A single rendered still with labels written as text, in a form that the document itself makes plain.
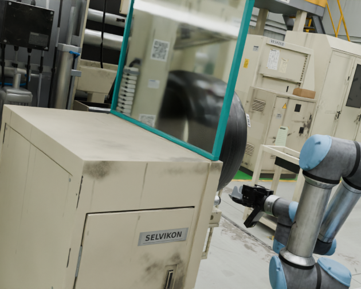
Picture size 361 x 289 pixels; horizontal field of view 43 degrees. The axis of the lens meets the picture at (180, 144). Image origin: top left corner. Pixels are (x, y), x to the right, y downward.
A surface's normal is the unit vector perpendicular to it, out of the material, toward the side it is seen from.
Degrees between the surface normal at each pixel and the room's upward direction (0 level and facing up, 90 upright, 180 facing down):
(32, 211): 90
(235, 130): 71
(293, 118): 90
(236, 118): 61
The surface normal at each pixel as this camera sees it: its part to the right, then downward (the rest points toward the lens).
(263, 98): -0.82, -0.05
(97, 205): 0.59, 0.28
